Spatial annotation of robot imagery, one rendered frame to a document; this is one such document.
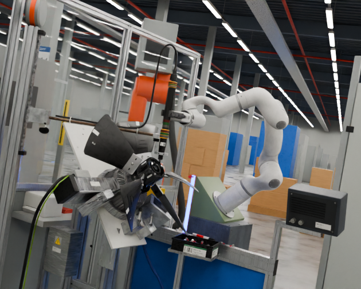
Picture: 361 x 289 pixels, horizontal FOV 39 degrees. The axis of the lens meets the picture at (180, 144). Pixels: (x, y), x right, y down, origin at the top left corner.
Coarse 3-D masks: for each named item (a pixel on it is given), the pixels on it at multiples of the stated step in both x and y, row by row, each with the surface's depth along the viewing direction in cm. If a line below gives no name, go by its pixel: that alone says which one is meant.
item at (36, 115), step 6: (30, 108) 252; (36, 108) 252; (30, 114) 252; (36, 114) 252; (42, 114) 252; (48, 114) 253; (30, 120) 252; (36, 120) 252; (42, 120) 252; (48, 120) 255
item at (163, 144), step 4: (172, 76) 255; (176, 76) 256; (172, 80) 259; (176, 80) 256; (160, 140) 256; (164, 140) 256; (160, 144) 256; (164, 144) 256; (160, 148) 256; (164, 148) 256; (160, 152) 256; (160, 156) 256
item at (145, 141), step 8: (144, 128) 269; (152, 128) 271; (128, 136) 263; (136, 136) 263; (144, 136) 264; (136, 144) 260; (144, 144) 260; (152, 144) 261; (136, 152) 256; (144, 152) 256
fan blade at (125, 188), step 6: (138, 180) 232; (120, 186) 216; (126, 186) 220; (132, 186) 225; (138, 186) 232; (126, 192) 219; (132, 192) 225; (138, 192) 233; (126, 198) 219; (132, 198) 225; (138, 198) 236; (126, 204) 218; (132, 204) 225; (132, 210) 226; (132, 216) 226; (132, 222) 227
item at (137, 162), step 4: (132, 156) 244; (136, 156) 245; (128, 160) 244; (132, 160) 245; (136, 160) 246; (140, 160) 247; (128, 164) 244; (136, 164) 246; (124, 168) 243; (128, 168) 244; (132, 168) 245; (136, 168) 246; (128, 172) 244; (132, 172) 246
